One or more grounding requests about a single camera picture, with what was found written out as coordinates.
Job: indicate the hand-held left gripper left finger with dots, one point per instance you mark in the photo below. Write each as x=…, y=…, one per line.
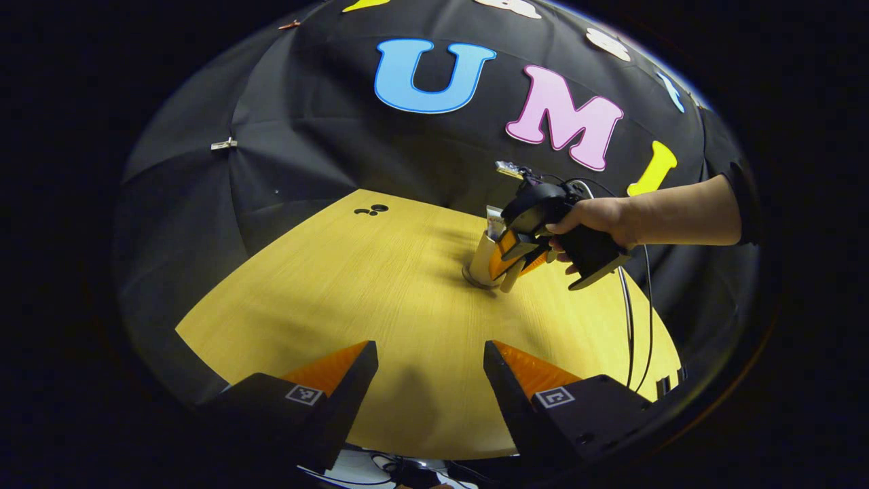
x=346, y=401

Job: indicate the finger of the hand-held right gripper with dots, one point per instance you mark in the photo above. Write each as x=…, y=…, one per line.
x=506, y=252
x=535, y=263

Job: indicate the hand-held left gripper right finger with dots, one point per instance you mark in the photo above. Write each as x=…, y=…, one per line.
x=506, y=394

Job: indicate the beige cup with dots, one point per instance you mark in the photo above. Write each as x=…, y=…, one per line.
x=481, y=261

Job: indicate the round brown coaster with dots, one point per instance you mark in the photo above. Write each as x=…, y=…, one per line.
x=468, y=277

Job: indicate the wooden desktop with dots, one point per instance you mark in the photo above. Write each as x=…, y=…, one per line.
x=339, y=285

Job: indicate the black backdrop cloth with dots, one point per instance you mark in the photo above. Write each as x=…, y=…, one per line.
x=305, y=136

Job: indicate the white clip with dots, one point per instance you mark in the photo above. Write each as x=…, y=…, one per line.
x=223, y=144

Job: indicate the red clip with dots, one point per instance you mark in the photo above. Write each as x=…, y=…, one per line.
x=290, y=25

